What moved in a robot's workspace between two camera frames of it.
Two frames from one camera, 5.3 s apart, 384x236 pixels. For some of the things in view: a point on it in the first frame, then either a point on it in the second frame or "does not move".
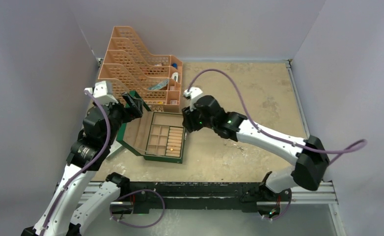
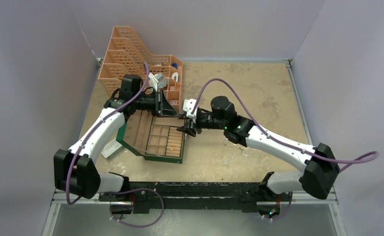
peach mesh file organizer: (156, 78) does not move
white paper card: (115, 146) does not move
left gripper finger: (137, 103) → (175, 115)
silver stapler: (175, 76) does not move
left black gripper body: (121, 114) → (150, 103)
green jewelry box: (157, 136) does not move
